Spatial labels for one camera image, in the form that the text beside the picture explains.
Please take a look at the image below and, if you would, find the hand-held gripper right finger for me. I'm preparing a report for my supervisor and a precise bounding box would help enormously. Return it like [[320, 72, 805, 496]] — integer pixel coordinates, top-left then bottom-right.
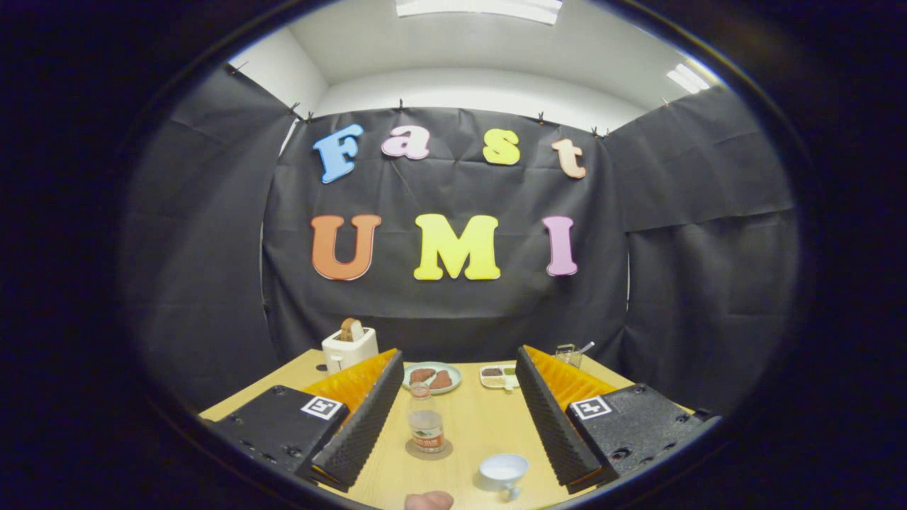
[[515, 345, 713, 494]]

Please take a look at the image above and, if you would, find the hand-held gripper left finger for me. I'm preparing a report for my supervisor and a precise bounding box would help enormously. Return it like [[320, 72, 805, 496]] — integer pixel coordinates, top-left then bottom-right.
[[211, 348, 405, 494]]

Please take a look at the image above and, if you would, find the clear plastic juice bottle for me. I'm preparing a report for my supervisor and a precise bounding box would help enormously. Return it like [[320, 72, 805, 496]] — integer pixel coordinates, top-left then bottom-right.
[[408, 382, 446, 454]]

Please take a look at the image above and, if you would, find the pale blue cup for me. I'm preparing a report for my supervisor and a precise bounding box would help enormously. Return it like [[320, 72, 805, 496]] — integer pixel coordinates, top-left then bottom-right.
[[478, 453, 531, 502]]

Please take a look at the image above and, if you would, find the round brown coaster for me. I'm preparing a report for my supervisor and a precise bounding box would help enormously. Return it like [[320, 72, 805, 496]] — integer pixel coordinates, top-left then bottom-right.
[[405, 438, 454, 461]]

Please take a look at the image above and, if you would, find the wooden table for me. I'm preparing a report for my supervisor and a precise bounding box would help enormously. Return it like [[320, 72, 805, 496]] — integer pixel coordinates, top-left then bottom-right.
[[198, 348, 699, 510]]

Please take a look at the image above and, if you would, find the white divided grain tray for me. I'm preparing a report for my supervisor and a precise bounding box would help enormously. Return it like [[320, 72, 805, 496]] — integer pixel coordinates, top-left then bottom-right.
[[480, 364, 522, 390]]

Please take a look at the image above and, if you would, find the white toaster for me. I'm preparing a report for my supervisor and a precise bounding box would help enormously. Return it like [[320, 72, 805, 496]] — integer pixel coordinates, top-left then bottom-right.
[[322, 327, 380, 375]]

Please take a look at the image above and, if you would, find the pale green plate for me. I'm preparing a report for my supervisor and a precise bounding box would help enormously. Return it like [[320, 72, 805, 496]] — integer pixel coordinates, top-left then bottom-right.
[[402, 362, 463, 395]]

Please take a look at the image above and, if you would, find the small ceiling light panel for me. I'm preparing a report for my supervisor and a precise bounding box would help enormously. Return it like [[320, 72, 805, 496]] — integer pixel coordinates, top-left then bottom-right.
[[666, 63, 711, 95]]

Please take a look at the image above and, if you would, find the large ceiling light panel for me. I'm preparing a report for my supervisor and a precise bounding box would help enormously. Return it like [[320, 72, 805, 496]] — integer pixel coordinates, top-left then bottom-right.
[[395, 0, 564, 26]]

